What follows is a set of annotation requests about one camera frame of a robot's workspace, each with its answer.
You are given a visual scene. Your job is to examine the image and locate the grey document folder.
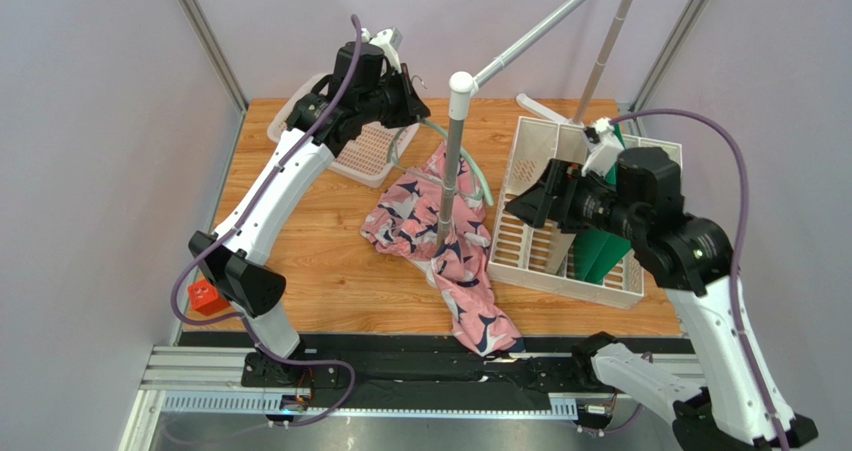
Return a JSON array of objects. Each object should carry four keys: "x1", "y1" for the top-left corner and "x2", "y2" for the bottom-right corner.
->
[{"x1": 544, "y1": 230, "x2": 576, "y2": 275}]

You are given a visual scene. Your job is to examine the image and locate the green document folder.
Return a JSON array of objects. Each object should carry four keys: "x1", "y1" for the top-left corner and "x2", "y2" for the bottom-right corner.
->
[{"x1": 573, "y1": 122, "x2": 634, "y2": 285}]

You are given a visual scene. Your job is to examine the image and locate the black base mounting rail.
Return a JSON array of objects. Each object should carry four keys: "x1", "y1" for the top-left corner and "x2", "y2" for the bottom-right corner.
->
[{"x1": 179, "y1": 331, "x2": 697, "y2": 413}]

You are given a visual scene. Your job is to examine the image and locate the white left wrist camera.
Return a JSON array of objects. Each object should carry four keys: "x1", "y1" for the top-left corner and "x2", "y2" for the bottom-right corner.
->
[{"x1": 368, "y1": 27, "x2": 403, "y2": 73}]

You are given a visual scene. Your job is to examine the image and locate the white file organizer rack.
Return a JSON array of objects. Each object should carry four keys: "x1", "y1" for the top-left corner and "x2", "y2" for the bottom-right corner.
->
[{"x1": 487, "y1": 117, "x2": 655, "y2": 310}]

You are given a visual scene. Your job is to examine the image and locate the grey clothes rack stand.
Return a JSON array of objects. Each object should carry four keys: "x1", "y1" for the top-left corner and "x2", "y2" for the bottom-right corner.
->
[{"x1": 436, "y1": 0, "x2": 634, "y2": 245}]

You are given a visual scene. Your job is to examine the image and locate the red cube block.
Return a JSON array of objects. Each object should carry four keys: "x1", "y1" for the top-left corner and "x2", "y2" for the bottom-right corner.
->
[{"x1": 187, "y1": 279, "x2": 227, "y2": 316}]

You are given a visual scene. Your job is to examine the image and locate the white perforated basket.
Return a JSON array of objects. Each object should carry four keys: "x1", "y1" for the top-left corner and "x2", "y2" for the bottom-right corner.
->
[{"x1": 266, "y1": 73, "x2": 419, "y2": 188}]

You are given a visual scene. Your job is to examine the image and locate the pink patterned shorts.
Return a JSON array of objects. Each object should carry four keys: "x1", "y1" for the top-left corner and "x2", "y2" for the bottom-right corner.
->
[{"x1": 360, "y1": 143, "x2": 526, "y2": 356}]

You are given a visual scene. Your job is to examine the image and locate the pale green clothes hanger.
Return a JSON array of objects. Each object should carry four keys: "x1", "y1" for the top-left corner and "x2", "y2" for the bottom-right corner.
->
[{"x1": 385, "y1": 74, "x2": 496, "y2": 207}]

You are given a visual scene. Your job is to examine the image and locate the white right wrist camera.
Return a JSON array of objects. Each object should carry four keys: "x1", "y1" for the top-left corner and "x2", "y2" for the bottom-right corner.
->
[{"x1": 581, "y1": 118, "x2": 625, "y2": 177}]

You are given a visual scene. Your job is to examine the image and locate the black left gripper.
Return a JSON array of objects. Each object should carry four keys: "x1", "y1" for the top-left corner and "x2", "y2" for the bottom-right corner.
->
[{"x1": 358, "y1": 64, "x2": 431, "y2": 130}]

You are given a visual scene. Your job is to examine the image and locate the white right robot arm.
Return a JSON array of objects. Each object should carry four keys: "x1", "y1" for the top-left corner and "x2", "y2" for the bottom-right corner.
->
[{"x1": 506, "y1": 147, "x2": 818, "y2": 450}]

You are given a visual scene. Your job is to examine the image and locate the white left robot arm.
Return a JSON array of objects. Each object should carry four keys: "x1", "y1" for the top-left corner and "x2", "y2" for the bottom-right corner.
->
[{"x1": 189, "y1": 37, "x2": 430, "y2": 358}]

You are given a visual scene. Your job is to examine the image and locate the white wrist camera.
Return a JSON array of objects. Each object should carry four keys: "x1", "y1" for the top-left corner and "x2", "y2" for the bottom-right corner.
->
[
  {"x1": 368, "y1": 27, "x2": 403, "y2": 73},
  {"x1": 581, "y1": 118, "x2": 625, "y2": 177}
]

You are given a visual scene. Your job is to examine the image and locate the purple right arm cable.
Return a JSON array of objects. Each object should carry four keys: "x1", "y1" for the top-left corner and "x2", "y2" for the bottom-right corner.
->
[{"x1": 572, "y1": 108, "x2": 790, "y2": 451}]

